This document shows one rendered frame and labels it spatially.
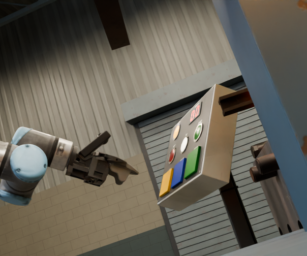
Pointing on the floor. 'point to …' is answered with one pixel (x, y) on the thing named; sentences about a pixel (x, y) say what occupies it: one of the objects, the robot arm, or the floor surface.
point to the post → (236, 216)
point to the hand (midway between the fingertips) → (134, 170)
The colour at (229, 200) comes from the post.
